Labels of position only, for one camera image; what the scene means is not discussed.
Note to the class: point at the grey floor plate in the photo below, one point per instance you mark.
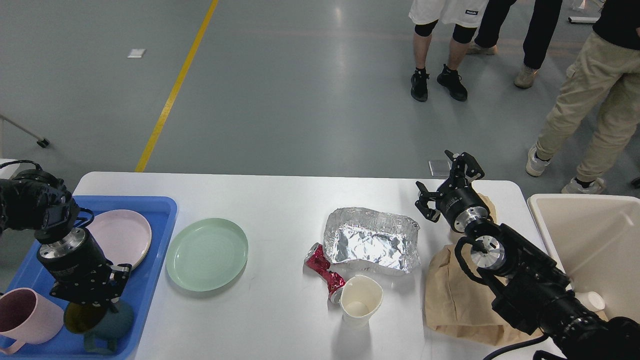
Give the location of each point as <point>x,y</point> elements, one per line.
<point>439,168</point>

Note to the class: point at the dark teal mug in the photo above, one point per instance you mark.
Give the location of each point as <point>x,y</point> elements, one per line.
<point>101,327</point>

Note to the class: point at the brown paper bag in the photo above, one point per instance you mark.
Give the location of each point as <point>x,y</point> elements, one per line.
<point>459,307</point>

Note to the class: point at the white paper cup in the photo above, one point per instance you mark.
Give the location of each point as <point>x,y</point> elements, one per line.
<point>361,298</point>

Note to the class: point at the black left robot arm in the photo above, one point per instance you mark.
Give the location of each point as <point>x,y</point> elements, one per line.
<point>37,200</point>

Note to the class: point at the pink plate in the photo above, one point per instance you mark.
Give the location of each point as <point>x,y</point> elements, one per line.
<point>124,236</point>

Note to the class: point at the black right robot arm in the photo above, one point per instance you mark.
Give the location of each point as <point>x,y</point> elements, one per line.
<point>530,292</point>

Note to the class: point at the white side table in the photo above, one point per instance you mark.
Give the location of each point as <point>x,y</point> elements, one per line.
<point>9,170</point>

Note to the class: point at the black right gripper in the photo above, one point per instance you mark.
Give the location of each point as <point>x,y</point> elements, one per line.
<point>455,199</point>

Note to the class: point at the green plate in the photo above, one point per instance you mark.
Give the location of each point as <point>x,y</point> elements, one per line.
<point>207,255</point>

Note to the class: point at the rolling stand leg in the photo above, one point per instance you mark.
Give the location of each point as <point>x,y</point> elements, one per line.
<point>40,140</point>

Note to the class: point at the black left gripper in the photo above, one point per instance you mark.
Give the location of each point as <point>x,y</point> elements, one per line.
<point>82,273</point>

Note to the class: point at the person in white shorts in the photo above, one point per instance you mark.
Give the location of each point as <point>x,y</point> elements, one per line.
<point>466,15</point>

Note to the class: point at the crushed red can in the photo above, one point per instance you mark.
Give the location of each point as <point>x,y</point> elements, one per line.
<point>316,261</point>

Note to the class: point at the blue plastic tray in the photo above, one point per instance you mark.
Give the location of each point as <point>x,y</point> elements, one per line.
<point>161,213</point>

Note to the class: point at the person in khaki trousers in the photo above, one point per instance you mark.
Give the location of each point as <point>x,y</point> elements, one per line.
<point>606,72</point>

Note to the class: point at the aluminium foil tray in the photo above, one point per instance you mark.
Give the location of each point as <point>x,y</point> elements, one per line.
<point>364,239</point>

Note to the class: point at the beige plastic bin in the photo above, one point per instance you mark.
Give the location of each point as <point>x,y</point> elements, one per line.
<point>595,240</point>

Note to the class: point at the small white cup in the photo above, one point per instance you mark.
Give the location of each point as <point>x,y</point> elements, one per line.
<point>591,300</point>

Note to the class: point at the pink mug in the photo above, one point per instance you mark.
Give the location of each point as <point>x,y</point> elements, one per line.
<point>28,317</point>

